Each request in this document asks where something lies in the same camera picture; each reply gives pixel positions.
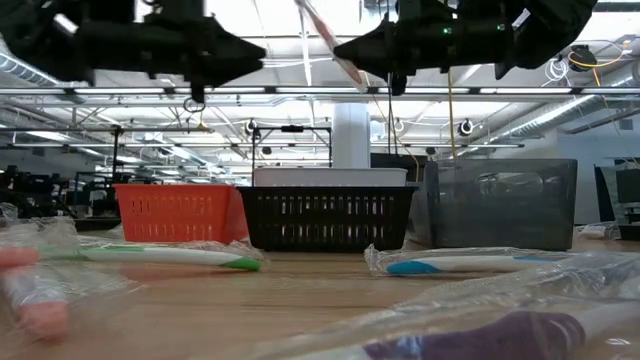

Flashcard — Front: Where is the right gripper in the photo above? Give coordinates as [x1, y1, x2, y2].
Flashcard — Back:
[333, 0, 456, 96]

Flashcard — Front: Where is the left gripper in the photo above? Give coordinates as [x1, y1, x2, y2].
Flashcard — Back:
[142, 0, 267, 104]

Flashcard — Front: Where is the pink toothbrush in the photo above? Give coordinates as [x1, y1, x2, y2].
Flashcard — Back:
[0, 217, 141, 346]
[293, 0, 370, 95]
[0, 246, 42, 271]

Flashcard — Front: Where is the green toothbrush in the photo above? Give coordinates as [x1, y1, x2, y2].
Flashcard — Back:
[39, 238, 265, 274]

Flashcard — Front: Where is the purple toothbrush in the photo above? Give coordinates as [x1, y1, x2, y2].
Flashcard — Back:
[199, 248, 640, 360]

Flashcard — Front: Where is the white building column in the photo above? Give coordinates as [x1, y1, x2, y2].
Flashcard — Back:
[332, 102, 372, 170]

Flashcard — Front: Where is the long light bar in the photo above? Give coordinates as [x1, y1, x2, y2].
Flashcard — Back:
[0, 85, 640, 97]

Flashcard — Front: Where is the black screen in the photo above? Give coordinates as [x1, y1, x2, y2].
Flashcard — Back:
[369, 152, 434, 185]

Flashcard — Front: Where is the black slotted plastic basket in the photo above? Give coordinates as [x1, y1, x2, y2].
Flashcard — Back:
[237, 185, 419, 253]

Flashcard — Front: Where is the orange slotted plastic basket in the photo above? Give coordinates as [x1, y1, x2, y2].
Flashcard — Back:
[113, 183, 250, 245]

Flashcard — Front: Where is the grey translucent plastic bin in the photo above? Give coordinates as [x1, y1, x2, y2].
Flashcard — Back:
[407, 158, 579, 252]

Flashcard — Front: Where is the dark lab equipment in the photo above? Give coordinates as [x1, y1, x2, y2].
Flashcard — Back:
[0, 164, 124, 232]

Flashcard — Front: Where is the dark monitor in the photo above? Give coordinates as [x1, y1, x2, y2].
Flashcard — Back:
[593, 158, 640, 226]

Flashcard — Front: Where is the black hanging cable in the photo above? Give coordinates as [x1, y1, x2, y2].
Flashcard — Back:
[386, 72, 397, 156]

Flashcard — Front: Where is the distant black rig frame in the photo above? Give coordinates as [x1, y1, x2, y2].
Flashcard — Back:
[251, 124, 335, 171]

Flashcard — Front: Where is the black neighbouring rig frame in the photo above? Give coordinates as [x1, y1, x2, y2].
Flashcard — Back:
[0, 125, 215, 189]

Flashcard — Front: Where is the silver ribbed air duct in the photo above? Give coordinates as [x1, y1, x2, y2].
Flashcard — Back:
[0, 49, 76, 105]

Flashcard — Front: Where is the large black cable reel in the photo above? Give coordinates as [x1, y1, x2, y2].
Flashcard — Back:
[568, 43, 599, 72]

